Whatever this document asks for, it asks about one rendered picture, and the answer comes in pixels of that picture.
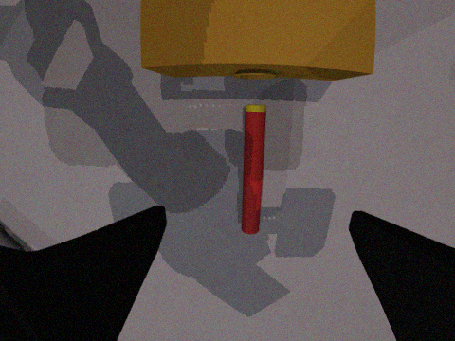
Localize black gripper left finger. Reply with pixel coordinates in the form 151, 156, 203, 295
0, 206, 167, 341

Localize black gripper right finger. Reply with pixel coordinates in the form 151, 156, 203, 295
349, 211, 455, 341

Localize red cylinder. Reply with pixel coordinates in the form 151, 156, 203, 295
242, 105, 266, 235

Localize hammer with wooden handle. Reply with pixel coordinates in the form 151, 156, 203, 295
0, 224, 26, 251

